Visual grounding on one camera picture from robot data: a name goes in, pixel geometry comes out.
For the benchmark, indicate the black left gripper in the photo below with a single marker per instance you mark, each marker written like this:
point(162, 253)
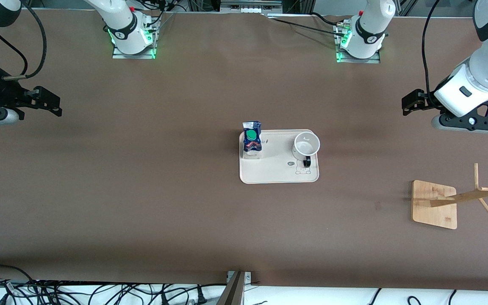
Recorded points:
point(425, 101)

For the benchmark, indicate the white smiley mug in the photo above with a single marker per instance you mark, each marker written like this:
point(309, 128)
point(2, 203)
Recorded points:
point(306, 144)

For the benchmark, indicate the wooden cup rack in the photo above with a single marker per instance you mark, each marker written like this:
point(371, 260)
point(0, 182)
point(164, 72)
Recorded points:
point(434, 207)

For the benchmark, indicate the small metal bracket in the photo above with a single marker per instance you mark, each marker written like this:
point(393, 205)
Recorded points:
point(248, 277)

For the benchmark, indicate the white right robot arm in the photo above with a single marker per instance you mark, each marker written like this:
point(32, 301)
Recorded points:
point(121, 25)

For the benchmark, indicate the cream rabbit print tray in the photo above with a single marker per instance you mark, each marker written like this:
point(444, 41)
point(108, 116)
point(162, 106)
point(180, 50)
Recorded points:
point(278, 169)

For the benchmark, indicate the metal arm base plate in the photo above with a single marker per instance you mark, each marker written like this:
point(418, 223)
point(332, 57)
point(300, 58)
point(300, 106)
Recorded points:
point(358, 60)
point(134, 55)

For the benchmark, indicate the blue snack pouch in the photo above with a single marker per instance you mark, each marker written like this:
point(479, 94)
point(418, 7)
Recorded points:
point(252, 140)

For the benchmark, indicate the aluminium profile bar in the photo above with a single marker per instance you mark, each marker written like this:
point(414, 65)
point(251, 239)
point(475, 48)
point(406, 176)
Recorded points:
point(233, 292)

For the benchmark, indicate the grey metal box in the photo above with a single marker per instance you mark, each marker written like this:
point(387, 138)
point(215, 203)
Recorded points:
point(250, 6)

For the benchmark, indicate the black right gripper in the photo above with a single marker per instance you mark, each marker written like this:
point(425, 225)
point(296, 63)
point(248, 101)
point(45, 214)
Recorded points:
point(3, 92)

